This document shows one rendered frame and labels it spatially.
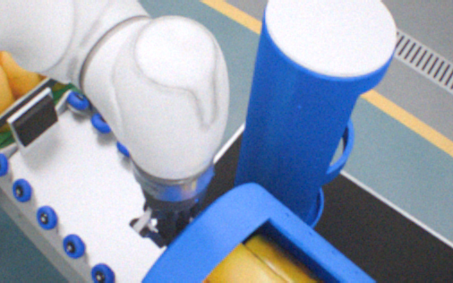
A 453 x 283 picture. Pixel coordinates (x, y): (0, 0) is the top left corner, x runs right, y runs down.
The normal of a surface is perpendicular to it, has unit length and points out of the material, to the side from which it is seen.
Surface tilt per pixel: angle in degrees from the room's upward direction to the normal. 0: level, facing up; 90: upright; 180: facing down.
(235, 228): 10
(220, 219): 7
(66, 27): 45
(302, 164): 90
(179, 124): 80
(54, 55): 66
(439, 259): 0
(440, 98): 0
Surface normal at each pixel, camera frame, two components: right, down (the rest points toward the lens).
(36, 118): 0.73, 0.61
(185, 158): 0.29, 0.84
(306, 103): -0.33, 0.80
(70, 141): 0.07, -0.51
